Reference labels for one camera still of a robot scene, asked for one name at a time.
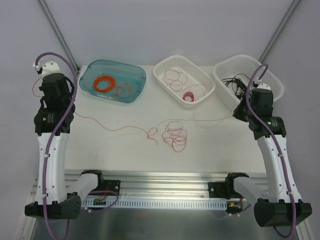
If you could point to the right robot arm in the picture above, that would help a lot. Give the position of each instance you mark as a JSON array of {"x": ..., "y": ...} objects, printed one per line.
[{"x": 282, "y": 204}]

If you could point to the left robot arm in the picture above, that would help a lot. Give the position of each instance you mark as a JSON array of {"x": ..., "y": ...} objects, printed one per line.
[{"x": 52, "y": 126}]

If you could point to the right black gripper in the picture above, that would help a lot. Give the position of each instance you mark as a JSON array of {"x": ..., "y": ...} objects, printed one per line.
[{"x": 240, "y": 113}]

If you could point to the teal transparent plastic bin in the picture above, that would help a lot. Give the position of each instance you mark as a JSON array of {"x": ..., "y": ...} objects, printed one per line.
[{"x": 113, "y": 80}]

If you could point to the white translucent plastic tub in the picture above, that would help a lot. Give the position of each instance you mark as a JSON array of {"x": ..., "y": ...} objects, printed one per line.
[{"x": 229, "y": 73}]

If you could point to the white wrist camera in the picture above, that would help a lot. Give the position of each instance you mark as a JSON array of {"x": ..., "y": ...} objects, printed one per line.
[
  {"x": 47, "y": 67},
  {"x": 258, "y": 84}
]

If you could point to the aluminium mounting rail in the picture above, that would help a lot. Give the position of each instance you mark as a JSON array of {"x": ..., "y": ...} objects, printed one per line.
[{"x": 153, "y": 185}]

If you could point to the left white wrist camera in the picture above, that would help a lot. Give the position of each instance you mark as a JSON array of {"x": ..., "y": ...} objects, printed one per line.
[{"x": 47, "y": 67}]

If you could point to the white slotted cable duct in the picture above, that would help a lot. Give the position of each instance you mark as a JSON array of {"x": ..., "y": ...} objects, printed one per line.
[{"x": 136, "y": 203}]

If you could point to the white perforated plastic basket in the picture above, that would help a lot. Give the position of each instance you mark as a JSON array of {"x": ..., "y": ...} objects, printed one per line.
[{"x": 184, "y": 81}]

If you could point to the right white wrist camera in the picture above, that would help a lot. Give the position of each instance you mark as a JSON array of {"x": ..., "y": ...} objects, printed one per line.
[{"x": 258, "y": 84}]

